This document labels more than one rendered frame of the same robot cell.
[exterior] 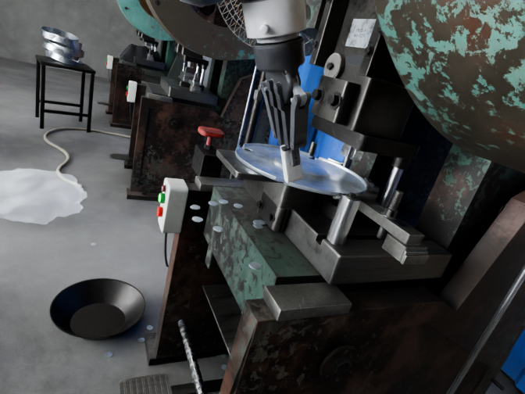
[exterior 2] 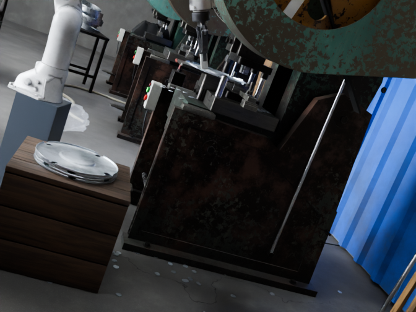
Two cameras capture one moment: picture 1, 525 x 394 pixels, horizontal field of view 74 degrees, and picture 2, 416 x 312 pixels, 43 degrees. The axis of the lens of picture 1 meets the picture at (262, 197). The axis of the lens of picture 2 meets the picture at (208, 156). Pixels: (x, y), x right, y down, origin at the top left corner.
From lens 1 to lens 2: 173 cm
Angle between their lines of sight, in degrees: 15
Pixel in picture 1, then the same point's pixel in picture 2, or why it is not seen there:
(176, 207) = (154, 94)
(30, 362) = not seen: hidden behind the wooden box
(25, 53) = (36, 20)
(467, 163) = (294, 78)
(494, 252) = (300, 121)
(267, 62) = (194, 18)
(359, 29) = not seen: hidden behind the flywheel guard
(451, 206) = (286, 100)
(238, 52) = (226, 31)
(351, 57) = not seen: hidden behind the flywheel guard
